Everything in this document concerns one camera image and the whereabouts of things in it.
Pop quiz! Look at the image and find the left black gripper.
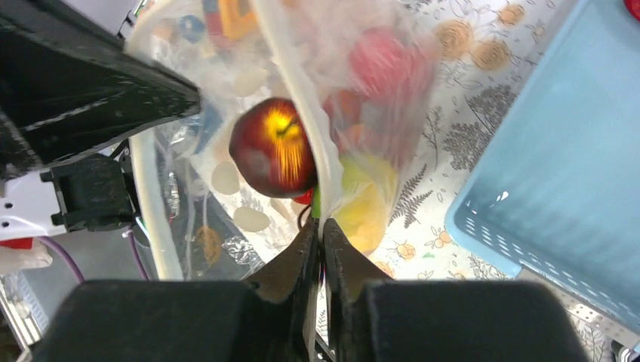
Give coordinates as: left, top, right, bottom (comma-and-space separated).
1, 1, 201, 232

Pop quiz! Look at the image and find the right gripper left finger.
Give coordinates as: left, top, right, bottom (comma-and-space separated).
32, 219, 319, 361

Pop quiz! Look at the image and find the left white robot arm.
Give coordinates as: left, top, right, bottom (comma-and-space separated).
1, 1, 200, 240

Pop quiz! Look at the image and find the clear dotted zip bag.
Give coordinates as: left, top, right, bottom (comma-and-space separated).
125, 1, 441, 281

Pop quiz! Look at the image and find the green yellow mango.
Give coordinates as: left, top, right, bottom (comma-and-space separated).
332, 153, 398, 256

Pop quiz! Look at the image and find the red tomato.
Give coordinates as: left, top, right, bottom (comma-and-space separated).
348, 28, 432, 102

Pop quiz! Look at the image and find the light blue plastic basket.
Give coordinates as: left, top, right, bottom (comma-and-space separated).
445, 1, 639, 335

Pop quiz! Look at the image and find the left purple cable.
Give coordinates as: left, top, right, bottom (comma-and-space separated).
37, 229, 151, 285

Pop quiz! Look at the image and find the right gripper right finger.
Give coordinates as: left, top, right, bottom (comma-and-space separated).
322, 219, 586, 361

